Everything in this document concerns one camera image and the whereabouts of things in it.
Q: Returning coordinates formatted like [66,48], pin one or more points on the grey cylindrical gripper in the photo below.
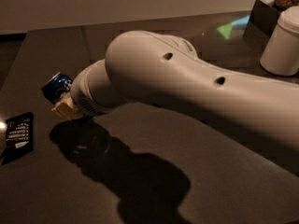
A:
[78,92]

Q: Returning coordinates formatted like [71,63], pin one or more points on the blue pepsi can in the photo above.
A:
[55,89]

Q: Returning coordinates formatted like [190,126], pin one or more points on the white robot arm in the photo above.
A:
[164,70]

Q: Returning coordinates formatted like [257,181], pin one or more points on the black snack packet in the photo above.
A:
[19,132]

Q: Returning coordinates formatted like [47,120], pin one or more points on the white cylindrical canister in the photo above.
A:
[281,54]

